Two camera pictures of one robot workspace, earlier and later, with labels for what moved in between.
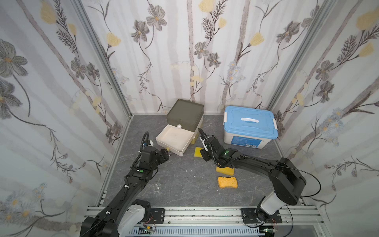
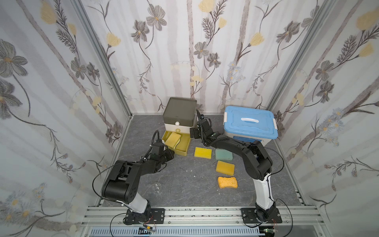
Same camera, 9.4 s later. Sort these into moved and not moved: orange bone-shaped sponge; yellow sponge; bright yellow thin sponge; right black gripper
Moved: right black gripper
Not moved: bright yellow thin sponge; yellow sponge; orange bone-shaped sponge
